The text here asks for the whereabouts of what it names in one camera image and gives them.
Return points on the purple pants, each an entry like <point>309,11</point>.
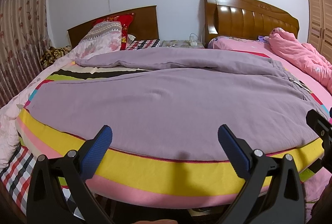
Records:
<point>172,102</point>

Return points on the striped floral curtain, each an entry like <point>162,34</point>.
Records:
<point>24,39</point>

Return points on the colourful striped bed sheet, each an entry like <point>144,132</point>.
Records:
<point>145,180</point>

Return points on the red patterned pillow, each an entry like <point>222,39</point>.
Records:
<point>124,19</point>

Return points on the pink bed sheet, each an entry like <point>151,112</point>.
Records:
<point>245,45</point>

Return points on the pink floral quilt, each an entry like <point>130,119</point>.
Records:
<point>104,37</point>

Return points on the pink crumpled blanket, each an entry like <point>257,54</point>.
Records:
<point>302,55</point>

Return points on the glossy brown wooden headboard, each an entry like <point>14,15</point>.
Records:
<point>245,19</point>

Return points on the dark wooden headboard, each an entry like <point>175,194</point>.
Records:
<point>144,25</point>

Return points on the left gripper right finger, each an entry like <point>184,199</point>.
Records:
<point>272,192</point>

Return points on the white power strip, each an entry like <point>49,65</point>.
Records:
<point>193,38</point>

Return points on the wooden wardrobe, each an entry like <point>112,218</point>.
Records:
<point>320,27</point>

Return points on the bedside table with cloth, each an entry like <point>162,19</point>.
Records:
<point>181,44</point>

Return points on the brown tiger pattern blanket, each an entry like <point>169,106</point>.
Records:
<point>52,54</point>

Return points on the plaid checked bed sheet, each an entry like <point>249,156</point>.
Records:
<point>15,178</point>

